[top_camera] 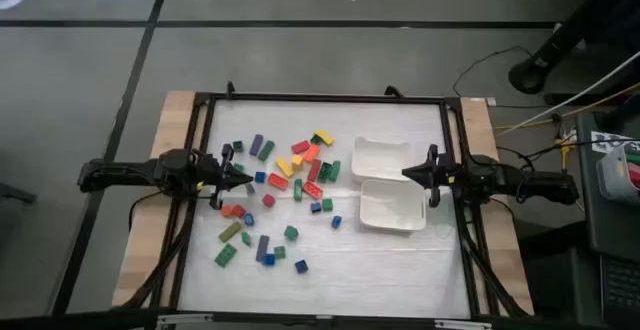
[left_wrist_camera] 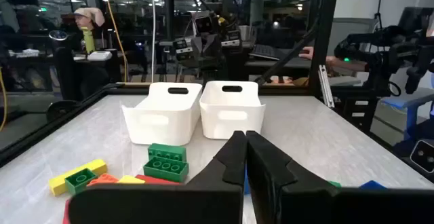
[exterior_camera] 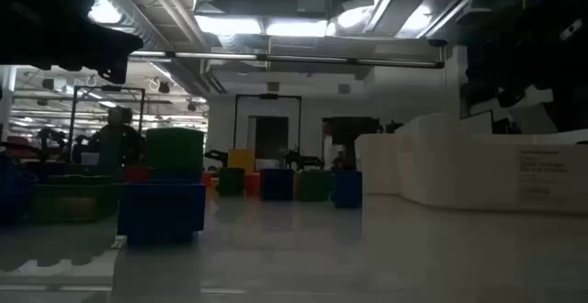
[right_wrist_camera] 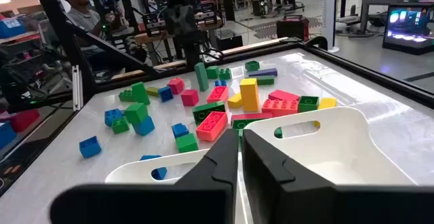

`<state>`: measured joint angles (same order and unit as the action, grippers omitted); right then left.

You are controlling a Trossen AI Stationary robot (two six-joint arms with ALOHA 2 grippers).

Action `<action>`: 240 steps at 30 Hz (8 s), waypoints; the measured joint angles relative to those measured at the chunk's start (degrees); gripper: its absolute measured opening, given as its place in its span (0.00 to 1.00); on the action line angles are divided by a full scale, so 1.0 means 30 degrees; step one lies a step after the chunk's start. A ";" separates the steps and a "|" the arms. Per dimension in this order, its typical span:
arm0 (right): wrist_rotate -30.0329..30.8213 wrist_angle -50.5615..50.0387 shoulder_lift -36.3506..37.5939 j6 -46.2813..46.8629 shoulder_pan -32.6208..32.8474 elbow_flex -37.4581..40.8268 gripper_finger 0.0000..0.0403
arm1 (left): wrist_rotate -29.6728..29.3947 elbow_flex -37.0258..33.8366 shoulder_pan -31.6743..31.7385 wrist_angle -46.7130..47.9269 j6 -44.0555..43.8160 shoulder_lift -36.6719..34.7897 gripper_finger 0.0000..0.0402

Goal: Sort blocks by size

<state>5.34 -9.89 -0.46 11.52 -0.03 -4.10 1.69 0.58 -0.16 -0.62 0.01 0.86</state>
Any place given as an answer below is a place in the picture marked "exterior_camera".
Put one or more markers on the green hollow long brick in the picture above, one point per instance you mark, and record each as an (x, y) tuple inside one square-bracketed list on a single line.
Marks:
[(231, 182)]

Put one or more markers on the blue toy brick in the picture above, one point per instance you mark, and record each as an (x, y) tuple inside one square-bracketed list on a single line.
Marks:
[(161, 213), (14, 193), (277, 184), (347, 189)]

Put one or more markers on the background black robot arm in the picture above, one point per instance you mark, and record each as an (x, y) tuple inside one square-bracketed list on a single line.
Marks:
[(216, 156)]

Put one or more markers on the white tub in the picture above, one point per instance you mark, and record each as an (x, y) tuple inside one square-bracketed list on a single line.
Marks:
[(90, 158)]

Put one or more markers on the dark door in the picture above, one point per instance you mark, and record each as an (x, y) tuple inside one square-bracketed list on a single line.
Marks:
[(271, 138)]

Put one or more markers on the grey wall vent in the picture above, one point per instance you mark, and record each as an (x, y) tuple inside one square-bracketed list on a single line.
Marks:
[(273, 86), (343, 88)]

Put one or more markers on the person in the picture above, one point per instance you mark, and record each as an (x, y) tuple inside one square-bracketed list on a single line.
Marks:
[(120, 138)]

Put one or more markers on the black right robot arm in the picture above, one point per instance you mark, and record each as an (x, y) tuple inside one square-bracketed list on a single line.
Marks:
[(574, 41)]

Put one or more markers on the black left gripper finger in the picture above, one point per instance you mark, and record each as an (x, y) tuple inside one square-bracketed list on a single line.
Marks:
[(119, 43), (112, 73)]

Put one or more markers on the monitor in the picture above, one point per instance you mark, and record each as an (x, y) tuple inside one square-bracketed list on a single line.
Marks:
[(478, 121)]

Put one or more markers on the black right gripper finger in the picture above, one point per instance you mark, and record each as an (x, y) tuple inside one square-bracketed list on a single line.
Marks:
[(511, 97), (482, 95)]

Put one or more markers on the green small toy brick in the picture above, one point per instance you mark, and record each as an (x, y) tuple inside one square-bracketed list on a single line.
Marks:
[(73, 202)]

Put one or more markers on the yellow block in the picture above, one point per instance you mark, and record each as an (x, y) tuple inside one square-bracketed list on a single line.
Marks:
[(241, 160)]

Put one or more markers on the red storage bin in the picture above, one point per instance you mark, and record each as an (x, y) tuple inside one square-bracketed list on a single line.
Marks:
[(16, 149)]

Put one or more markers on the ceiling light panel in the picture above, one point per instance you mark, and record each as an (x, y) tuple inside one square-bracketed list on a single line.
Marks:
[(227, 25), (296, 27)]

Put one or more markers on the large silver spiral duct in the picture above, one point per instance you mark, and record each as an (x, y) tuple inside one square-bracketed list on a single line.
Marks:
[(115, 9)]

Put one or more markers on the green wooden cube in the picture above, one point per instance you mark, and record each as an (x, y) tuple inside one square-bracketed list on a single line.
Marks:
[(314, 186), (174, 149)]

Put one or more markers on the red wooden cube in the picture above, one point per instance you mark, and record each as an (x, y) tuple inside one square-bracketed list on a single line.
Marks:
[(135, 173)]

